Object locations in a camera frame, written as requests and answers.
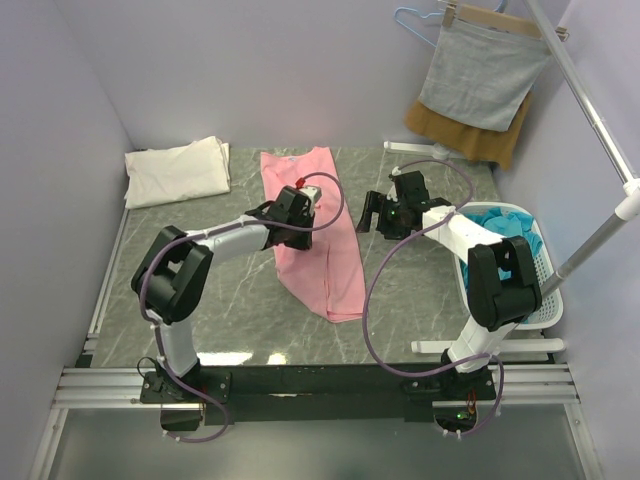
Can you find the aluminium rail frame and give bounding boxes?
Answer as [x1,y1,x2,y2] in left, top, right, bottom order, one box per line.
[53,213,603,479]

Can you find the wooden clip hanger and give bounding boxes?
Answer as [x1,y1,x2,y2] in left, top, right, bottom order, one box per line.
[441,1,543,40]

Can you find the white perforated laundry basket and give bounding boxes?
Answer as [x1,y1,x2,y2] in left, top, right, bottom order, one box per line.
[460,202,563,330]

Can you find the blue wire hanger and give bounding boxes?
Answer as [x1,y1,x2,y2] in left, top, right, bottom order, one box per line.
[393,0,507,49]

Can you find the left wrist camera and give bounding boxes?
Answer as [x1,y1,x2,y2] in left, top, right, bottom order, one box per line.
[295,178,322,210]

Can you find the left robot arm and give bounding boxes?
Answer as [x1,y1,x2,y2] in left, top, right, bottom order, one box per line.
[131,186,322,402]

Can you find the teal t shirt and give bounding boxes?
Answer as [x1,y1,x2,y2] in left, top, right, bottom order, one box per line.
[461,205,549,280]

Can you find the grey hanging cloth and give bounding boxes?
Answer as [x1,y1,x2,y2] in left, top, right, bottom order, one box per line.
[418,19,551,132]

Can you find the metal clothes rack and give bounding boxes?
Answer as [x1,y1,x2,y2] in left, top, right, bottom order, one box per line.
[411,1,639,362]

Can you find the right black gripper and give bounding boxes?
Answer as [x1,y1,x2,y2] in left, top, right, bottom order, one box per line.
[356,191,411,242]

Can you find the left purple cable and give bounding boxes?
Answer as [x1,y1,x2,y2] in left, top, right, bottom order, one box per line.
[139,171,346,444]

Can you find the brown hanging cloth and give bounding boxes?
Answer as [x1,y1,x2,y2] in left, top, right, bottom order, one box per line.
[404,92,533,170]

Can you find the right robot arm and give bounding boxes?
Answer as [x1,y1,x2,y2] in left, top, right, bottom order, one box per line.
[356,169,543,399]

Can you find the folded white t shirt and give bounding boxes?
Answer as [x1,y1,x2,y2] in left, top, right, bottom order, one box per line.
[125,136,231,210]

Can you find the pink t shirt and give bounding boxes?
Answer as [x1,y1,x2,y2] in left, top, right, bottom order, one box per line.
[260,147,366,323]

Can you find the black base beam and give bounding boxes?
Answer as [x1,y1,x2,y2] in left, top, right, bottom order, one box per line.
[139,363,497,432]

